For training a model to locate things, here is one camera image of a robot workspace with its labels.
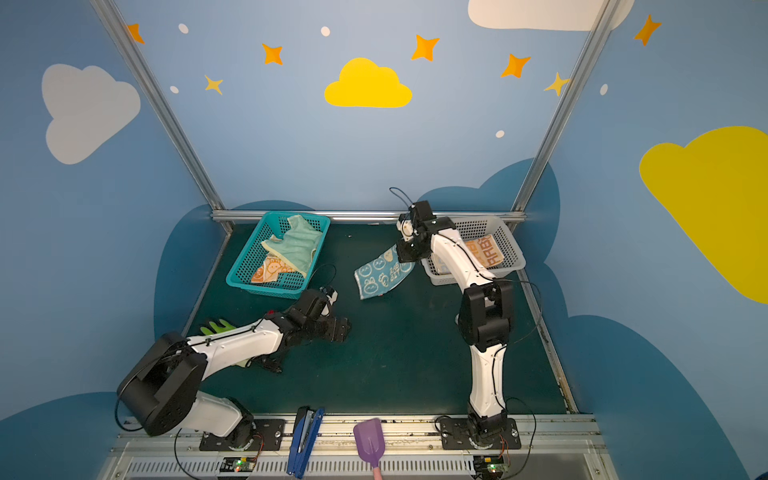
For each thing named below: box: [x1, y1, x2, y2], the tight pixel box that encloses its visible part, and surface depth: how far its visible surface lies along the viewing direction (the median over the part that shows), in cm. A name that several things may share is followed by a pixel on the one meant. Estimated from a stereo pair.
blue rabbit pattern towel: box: [354, 244, 416, 300], surface depth 103 cm
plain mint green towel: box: [261, 214, 323, 277], surface depth 110 cm
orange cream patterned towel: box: [252, 242, 306, 283], surface depth 108 cm
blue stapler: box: [287, 406, 326, 479], surface depth 73 cm
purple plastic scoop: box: [353, 418, 385, 468], surface depth 75 cm
